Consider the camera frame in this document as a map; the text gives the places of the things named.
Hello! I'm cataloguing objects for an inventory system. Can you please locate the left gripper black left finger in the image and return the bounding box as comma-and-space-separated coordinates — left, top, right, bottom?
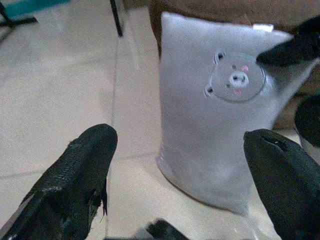
0, 123, 119, 240

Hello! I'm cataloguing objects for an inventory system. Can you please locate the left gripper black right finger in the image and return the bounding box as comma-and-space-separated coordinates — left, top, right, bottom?
243, 128, 320, 240

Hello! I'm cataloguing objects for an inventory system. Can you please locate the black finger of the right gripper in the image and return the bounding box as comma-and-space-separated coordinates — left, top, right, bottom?
255, 14, 320, 69
294, 94, 320, 149

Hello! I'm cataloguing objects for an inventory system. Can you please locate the grey pillow with bear print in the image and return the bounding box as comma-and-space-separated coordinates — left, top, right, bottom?
155, 11, 320, 217

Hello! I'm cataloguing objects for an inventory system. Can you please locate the brown sofa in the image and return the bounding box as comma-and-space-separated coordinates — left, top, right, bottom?
148, 0, 320, 131

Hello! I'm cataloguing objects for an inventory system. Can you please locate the black stand base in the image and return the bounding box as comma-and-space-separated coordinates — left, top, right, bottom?
0, 1, 39, 29

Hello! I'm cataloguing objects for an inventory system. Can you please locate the black metal leg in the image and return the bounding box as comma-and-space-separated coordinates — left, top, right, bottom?
109, 0, 125, 38

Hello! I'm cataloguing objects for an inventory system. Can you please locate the teal panel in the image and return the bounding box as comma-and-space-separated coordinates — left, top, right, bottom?
2, 0, 72, 16

